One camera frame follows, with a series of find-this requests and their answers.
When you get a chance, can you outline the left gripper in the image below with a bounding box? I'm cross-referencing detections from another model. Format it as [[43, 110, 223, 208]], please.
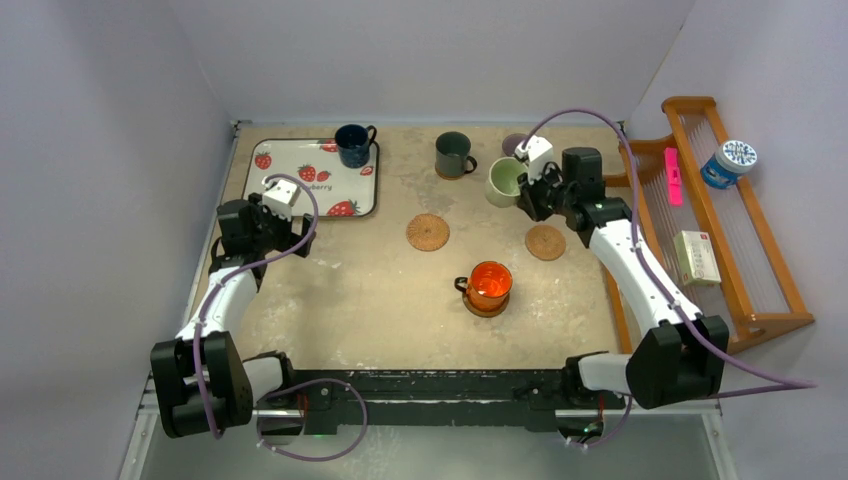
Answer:
[[248, 194, 313, 257]]

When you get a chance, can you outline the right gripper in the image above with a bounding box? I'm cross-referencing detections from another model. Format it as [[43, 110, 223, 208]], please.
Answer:
[[519, 163, 577, 223]]

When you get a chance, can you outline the pale green mug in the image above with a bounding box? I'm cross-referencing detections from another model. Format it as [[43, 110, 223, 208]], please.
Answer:
[[485, 157, 527, 208]]

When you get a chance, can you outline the purple mug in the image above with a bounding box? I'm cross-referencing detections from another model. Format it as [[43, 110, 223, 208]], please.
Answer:
[[501, 133, 526, 156]]

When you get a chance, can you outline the dark green mug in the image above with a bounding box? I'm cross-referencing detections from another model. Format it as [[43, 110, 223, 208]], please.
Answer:
[[435, 131, 478, 175]]

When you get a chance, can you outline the orange mug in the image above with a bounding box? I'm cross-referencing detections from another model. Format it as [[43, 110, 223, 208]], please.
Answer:
[[453, 261, 513, 310]]

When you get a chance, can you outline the navy blue mug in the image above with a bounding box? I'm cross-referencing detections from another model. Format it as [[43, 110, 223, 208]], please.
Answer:
[[334, 124, 377, 169]]

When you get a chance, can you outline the light wooden coaster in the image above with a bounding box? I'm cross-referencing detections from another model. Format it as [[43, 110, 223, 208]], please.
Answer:
[[435, 167, 473, 181]]

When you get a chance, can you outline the dark brown wooden coaster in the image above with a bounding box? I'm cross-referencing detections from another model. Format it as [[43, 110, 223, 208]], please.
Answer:
[[462, 295, 510, 318]]

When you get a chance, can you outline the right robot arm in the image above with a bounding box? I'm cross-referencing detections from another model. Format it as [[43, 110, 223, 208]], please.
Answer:
[[515, 143, 729, 409]]

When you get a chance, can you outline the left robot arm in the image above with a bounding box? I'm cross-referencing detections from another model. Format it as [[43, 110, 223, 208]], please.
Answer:
[[150, 186, 315, 438]]

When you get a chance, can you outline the pink marker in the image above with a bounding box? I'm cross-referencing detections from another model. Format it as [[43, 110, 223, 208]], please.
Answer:
[[664, 147, 684, 207]]

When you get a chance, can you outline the strawberry print tray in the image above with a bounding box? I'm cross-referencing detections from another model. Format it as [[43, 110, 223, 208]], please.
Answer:
[[242, 138, 380, 218]]

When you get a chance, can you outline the wooden tiered rack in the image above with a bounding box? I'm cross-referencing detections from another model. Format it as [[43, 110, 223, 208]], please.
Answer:
[[606, 96, 815, 354]]

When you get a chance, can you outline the white card box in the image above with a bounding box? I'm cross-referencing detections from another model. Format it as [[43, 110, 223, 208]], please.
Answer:
[[673, 230, 721, 286]]

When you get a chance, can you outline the blue jar white lid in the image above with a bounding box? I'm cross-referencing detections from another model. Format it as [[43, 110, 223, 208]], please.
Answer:
[[700, 140, 758, 189]]

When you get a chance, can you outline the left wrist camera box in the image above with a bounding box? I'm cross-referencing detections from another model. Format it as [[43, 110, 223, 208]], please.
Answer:
[[261, 178, 301, 220]]

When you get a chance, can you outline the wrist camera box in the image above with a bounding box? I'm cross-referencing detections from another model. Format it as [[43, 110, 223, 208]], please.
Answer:
[[514, 135, 554, 184], [261, 178, 301, 220]]

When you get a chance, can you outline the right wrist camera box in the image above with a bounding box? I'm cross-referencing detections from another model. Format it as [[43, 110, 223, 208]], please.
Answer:
[[514, 135, 554, 184]]

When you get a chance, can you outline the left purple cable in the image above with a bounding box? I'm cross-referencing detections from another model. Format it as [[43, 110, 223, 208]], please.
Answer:
[[192, 173, 370, 463]]

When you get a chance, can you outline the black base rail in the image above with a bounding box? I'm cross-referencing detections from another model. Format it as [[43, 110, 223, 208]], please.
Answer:
[[135, 367, 722, 439]]

